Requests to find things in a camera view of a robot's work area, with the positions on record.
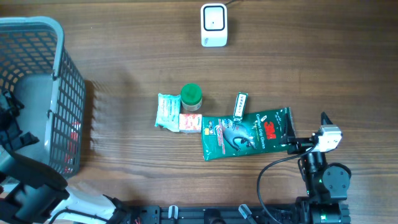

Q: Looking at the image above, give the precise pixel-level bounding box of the green 3M gloves package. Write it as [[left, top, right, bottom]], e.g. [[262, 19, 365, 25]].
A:
[[201, 107, 292, 161]]

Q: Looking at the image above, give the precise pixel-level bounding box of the green white slim box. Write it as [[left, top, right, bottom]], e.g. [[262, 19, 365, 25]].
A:
[[233, 92, 248, 122]]

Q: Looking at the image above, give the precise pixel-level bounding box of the red white small box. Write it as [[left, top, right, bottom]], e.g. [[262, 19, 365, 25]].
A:
[[178, 114, 203, 133]]

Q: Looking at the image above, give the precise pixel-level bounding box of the green lid jar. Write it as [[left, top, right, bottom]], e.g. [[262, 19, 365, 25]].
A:
[[180, 83, 203, 111]]

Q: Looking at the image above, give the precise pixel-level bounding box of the light green wipes packet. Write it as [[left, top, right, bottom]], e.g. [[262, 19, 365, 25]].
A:
[[154, 93, 181, 132]]

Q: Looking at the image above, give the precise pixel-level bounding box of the red white package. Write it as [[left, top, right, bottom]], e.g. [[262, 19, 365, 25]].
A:
[[64, 121, 81, 174]]

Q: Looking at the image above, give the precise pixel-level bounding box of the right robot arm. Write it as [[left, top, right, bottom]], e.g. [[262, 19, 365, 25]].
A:
[[280, 113, 351, 224]]

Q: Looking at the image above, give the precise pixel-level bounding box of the white barcode scanner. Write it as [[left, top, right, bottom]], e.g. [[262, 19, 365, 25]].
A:
[[200, 3, 228, 47]]

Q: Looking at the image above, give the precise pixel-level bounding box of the grey plastic mesh basket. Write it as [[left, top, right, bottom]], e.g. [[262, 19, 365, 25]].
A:
[[1, 16, 86, 179]]

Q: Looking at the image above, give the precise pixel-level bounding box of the black right camera cable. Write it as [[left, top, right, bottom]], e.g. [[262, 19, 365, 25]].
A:
[[256, 141, 320, 224]]

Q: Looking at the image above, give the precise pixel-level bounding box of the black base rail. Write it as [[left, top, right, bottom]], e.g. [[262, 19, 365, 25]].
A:
[[129, 202, 351, 224]]

